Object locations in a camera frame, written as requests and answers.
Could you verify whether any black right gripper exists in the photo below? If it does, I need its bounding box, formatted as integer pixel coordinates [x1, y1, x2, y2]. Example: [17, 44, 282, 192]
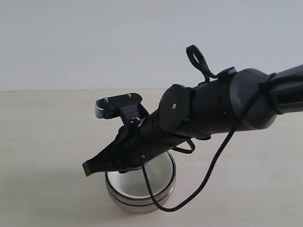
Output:
[82, 110, 211, 176]

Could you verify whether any white ceramic bowl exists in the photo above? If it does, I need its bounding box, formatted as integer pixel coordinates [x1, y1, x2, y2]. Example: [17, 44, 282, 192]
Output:
[106, 153, 173, 197]

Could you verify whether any ribbed steel bowl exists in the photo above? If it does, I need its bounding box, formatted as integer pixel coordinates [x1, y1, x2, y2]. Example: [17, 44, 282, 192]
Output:
[104, 152, 177, 201]

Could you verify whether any smooth steel bowl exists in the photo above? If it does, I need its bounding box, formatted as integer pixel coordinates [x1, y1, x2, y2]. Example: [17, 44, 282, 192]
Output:
[107, 187, 175, 215]

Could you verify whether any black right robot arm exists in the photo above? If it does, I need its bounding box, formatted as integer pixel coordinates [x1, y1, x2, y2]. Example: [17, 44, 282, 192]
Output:
[82, 66, 303, 176]

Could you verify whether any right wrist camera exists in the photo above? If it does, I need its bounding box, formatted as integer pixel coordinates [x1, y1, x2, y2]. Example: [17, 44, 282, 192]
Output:
[95, 93, 149, 125]

